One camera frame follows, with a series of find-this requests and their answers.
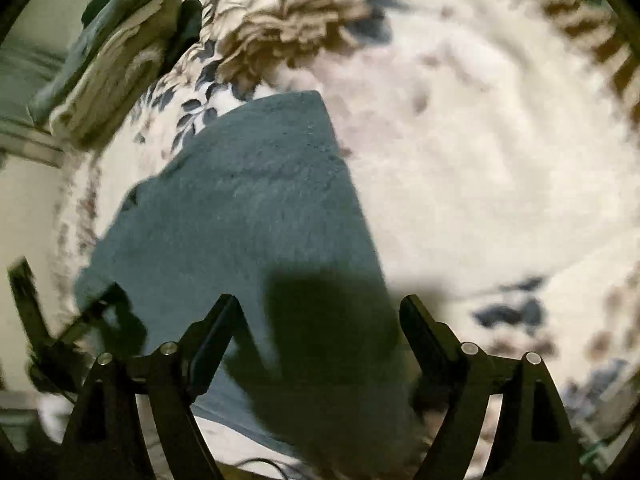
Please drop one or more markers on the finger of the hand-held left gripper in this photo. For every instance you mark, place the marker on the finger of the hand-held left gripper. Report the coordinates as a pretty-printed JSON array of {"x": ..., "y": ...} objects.
[
  {"x": 95, "y": 310},
  {"x": 26, "y": 300}
]

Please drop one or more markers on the beige patterned folded cloth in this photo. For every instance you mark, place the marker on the beige patterned folded cloth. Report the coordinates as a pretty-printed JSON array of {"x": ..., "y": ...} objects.
[{"x": 107, "y": 87}]

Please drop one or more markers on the blue towel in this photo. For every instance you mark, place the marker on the blue towel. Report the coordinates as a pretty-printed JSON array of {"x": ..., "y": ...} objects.
[{"x": 240, "y": 200}]

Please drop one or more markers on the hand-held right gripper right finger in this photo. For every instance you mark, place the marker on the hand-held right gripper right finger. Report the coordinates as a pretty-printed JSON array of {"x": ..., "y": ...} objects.
[{"x": 424, "y": 332}]

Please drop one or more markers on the floral bedspread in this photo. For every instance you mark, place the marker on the floral bedspread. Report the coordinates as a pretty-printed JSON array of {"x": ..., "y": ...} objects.
[{"x": 475, "y": 160}]

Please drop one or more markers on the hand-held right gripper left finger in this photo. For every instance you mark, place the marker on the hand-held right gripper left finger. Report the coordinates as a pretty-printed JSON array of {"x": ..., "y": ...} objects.
[{"x": 216, "y": 332}]

